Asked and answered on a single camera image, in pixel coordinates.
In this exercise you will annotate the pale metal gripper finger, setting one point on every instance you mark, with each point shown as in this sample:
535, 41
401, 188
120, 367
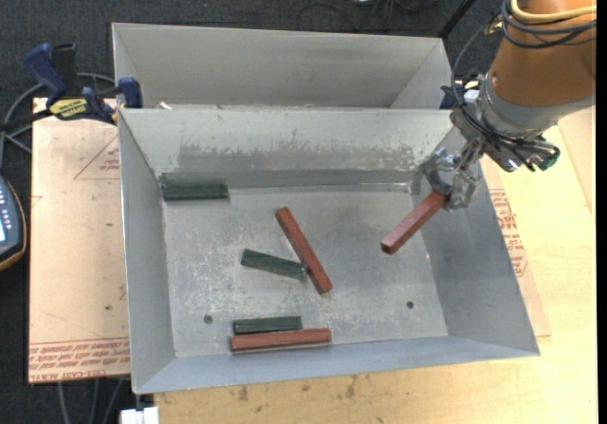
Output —
467, 187
427, 174

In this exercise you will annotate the red-brown block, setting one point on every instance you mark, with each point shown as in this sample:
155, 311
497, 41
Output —
303, 249
410, 224
280, 340

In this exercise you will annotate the grey metal bin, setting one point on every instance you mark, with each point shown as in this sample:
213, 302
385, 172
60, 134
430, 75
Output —
284, 232

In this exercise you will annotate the dark green flat block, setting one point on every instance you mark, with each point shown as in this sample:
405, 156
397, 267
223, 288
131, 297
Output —
194, 189
268, 325
272, 264

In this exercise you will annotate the brown cardboard board red print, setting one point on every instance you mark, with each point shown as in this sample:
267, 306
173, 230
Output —
76, 232

